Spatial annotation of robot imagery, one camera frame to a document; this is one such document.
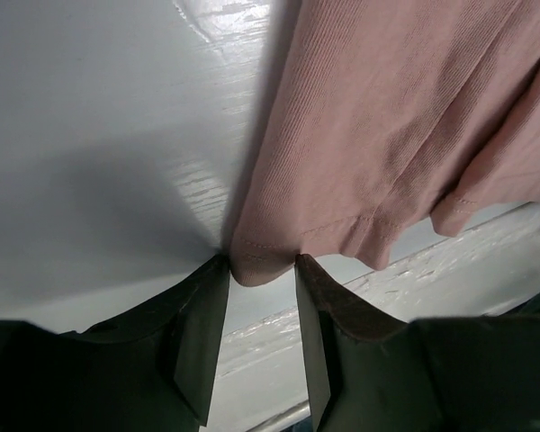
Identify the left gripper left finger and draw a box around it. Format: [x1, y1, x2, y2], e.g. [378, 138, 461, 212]
[0, 255, 230, 431]

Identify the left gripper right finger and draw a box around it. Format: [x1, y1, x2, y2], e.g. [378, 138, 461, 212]
[295, 255, 540, 431]

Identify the pink pixel-print t-shirt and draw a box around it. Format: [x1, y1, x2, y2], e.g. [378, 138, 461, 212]
[230, 1, 540, 286]

